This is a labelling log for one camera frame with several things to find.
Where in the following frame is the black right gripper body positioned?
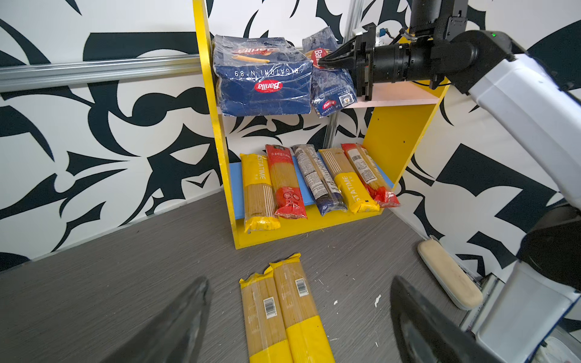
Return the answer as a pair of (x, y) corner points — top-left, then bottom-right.
(363, 23), (434, 101)

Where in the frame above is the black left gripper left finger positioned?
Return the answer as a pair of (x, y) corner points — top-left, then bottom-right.
(104, 276), (213, 362)

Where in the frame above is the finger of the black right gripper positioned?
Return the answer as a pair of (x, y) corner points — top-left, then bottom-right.
(318, 38), (366, 70)

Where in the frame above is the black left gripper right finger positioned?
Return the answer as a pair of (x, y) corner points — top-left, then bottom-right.
(390, 275), (499, 363)

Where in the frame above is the blue Barilla pasta box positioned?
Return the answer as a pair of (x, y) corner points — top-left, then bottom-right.
(213, 35), (313, 117)

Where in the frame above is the small red spaghetti bag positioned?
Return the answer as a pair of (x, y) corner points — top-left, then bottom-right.
(341, 143), (400, 208)

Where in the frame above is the yellow spaghetti bag back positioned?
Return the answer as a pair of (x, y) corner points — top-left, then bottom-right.
(267, 253), (335, 362)

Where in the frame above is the yellow spaghetti bag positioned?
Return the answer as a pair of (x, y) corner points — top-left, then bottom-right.
(319, 148), (381, 214)
(239, 268), (293, 362)
(241, 154), (281, 234)
(267, 253), (335, 362)

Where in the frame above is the yellow spaghetti bag front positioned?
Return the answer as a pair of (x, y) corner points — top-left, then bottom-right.
(319, 148), (381, 214)

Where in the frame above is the clear white label spaghetti bag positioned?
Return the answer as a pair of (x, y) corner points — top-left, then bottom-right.
(291, 145), (347, 216)

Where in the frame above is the long red spaghetti bag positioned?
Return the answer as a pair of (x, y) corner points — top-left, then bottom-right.
(266, 145), (307, 219)

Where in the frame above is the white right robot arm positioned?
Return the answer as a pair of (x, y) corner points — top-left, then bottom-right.
(395, 89), (580, 362)

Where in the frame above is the yellow pink blue shelf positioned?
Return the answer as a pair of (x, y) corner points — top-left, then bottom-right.
(193, 1), (448, 250)

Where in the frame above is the beige pad right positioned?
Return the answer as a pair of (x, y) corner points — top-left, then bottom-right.
(418, 239), (484, 311)

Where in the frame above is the aluminium cage frame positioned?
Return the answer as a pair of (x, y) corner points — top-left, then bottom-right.
(0, 0), (369, 151)

